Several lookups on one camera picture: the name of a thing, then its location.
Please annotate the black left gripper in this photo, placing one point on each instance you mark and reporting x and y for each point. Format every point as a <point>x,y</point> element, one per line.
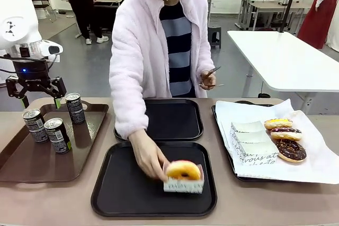
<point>31,73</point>

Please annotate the strawberry glazed donut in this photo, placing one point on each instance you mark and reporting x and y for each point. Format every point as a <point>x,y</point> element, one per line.
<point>174,171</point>

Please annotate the white printed paper donut holder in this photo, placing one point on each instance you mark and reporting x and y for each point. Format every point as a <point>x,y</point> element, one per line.
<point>246,126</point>
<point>182,186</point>
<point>251,137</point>
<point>257,154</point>

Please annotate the metal tongs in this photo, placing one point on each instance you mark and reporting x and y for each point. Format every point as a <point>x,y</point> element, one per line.
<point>215,69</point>

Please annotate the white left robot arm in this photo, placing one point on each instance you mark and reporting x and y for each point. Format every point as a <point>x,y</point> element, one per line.
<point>16,19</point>

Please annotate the person's right forearm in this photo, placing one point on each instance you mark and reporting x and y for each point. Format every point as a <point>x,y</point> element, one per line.
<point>129,115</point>

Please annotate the person's left forearm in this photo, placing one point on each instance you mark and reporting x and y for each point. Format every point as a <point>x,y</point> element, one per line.
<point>209,64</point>

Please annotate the person's right hand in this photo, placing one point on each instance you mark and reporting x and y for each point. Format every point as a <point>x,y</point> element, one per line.
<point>148,154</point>

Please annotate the person's left hand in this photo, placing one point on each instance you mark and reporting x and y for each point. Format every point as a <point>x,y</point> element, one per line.
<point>208,80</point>

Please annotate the black soda can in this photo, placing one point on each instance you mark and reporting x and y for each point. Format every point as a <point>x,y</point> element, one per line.
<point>35,128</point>
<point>58,138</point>
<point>75,109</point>

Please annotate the brown plastic tray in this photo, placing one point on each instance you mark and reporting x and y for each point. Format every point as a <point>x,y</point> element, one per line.
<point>39,162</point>

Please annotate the person in pink fleece jacket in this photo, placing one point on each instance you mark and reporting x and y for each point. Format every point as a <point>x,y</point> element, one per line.
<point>137,51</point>

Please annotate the black plastic tray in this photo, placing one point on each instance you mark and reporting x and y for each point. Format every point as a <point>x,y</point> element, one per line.
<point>174,120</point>
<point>213,112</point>
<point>127,189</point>

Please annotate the dark plastic stool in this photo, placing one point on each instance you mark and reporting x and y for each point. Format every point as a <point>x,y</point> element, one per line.
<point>214,31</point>

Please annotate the yellow sprinkled donut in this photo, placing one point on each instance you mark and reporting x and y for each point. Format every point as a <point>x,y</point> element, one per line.
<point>278,124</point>

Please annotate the white table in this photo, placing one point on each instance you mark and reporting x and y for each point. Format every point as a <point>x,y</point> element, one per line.
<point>286,56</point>

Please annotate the wooden top desk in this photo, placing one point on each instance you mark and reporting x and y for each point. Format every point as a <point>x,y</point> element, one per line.
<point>275,5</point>

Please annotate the chocolate sprinkled donut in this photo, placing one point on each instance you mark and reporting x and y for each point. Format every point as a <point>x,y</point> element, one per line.
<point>291,150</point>

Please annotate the black stand pole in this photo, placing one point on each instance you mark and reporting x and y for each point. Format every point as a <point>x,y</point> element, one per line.
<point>290,3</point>

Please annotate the white paper sheet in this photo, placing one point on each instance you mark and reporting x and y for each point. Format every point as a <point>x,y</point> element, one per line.
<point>317,157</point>

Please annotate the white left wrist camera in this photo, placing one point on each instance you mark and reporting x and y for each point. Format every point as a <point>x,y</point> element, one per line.
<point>51,49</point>

